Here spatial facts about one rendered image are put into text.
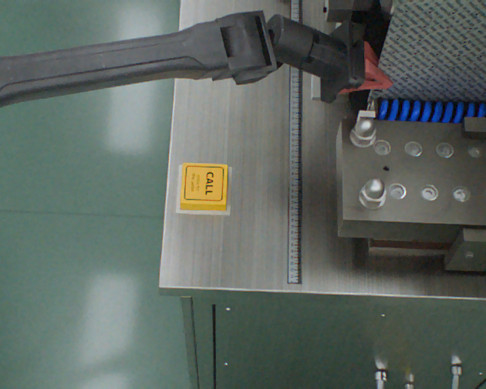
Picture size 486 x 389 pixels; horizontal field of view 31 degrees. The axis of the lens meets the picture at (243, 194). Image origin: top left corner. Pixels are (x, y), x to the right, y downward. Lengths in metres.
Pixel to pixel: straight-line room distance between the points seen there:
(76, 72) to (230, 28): 0.21
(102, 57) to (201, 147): 0.39
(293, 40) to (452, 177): 0.30
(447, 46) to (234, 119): 0.38
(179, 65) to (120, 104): 1.43
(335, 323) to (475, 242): 0.31
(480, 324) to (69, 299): 1.15
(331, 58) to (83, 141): 1.36
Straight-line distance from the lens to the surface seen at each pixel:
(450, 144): 1.26
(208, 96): 1.42
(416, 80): 1.25
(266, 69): 1.12
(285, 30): 1.14
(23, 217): 2.36
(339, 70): 1.18
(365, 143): 1.23
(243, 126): 1.39
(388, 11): 1.12
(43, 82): 1.00
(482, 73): 1.25
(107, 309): 2.23
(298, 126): 1.39
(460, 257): 1.27
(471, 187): 1.24
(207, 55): 1.07
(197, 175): 1.32
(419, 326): 1.44
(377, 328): 1.45
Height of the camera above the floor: 2.09
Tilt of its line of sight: 64 degrees down
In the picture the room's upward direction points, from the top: 3 degrees clockwise
